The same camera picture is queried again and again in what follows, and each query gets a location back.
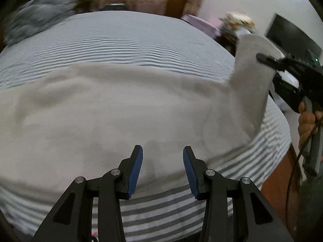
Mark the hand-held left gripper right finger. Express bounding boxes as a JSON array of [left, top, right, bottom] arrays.
[[183, 146, 294, 242]]

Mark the folded blue-grey quilt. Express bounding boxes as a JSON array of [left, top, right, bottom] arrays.
[[4, 0, 79, 46]]

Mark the grey striped bed sheet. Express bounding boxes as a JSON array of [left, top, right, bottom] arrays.
[[0, 11, 292, 242]]

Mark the white fleece towel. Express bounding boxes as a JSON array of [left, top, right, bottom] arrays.
[[0, 34, 284, 199]]

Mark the black television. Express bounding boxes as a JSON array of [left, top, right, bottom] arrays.
[[264, 13, 323, 58]]

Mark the floral pillow stack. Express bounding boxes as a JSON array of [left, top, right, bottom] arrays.
[[219, 11, 256, 34]]

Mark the dark storage box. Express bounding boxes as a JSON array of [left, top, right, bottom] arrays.
[[103, 3, 126, 12]]

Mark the person's right hand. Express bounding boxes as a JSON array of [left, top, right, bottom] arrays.
[[298, 102, 323, 145]]

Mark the pink purple pillow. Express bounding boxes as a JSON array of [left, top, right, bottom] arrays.
[[181, 14, 222, 37]]

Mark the person's dark clothing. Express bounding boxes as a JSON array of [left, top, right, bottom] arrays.
[[299, 174, 323, 242]]

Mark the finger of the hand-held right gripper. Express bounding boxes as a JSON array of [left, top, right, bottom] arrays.
[[256, 53, 287, 71]]

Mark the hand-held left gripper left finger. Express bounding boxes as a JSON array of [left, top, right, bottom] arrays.
[[31, 145, 144, 242]]

